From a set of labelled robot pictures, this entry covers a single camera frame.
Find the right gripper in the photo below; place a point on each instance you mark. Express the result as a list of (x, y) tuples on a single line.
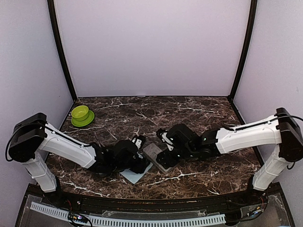
[(165, 157)]

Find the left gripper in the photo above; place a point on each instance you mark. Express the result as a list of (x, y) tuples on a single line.
[(141, 165)]

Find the blue cleaning cloth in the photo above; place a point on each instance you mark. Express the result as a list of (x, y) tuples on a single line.
[(132, 177)]

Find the light grey glasses case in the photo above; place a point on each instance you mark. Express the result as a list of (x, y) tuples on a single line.
[(151, 151)]

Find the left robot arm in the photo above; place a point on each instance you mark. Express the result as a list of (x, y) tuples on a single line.
[(35, 133)]

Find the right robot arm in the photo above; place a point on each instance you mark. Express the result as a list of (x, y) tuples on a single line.
[(280, 129)]

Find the green bowl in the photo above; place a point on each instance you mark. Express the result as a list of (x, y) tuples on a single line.
[(81, 116)]

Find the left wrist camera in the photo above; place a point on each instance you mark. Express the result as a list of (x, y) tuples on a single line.
[(139, 141)]

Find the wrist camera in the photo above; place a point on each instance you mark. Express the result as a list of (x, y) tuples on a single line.
[(139, 141), (162, 135)]

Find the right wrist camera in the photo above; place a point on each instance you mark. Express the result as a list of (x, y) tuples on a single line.
[(162, 135)]

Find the white cable duct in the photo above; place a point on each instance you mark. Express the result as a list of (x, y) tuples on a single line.
[(97, 221)]

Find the black front rail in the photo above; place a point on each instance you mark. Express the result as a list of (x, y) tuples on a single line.
[(219, 203)]

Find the right black frame post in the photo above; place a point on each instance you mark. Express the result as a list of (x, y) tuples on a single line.
[(245, 49)]

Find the black frame post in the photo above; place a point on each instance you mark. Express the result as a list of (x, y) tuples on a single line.
[(60, 50), (245, 49)]

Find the left black frame post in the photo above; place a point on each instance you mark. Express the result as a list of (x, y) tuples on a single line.
[(60, 50)]

